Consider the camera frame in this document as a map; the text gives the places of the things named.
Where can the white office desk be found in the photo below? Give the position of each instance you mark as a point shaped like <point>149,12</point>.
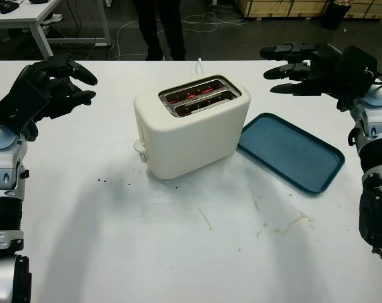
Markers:
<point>23,14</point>

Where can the person in dark clothes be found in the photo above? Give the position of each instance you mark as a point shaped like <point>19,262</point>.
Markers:
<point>152,31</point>

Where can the cream white two-slot toaster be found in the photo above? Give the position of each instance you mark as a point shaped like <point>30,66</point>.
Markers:
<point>197,145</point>

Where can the stacked wooden crates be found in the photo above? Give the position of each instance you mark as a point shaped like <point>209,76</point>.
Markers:
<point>288,8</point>

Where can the teal plastic tray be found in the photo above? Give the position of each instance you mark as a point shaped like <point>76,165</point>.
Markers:
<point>288,151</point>

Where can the black trash bin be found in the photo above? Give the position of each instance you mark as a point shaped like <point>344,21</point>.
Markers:
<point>334,15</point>

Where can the black device on desk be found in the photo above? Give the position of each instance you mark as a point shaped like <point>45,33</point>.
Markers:
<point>37,1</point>

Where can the black computer mouse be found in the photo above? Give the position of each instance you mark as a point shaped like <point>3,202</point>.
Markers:
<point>7,8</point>

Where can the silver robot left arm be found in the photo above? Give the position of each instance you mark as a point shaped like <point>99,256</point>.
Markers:
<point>1,158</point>

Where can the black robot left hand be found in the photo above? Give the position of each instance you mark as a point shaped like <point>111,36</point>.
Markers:
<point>62,94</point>

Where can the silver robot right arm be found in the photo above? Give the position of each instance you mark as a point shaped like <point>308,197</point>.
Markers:
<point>380,98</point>

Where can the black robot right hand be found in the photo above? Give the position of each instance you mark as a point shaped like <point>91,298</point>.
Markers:
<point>323,66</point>

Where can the white sneaker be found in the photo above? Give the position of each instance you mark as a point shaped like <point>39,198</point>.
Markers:
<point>55,18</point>

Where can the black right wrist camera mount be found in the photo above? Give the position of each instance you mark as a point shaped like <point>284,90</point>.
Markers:
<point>356,67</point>

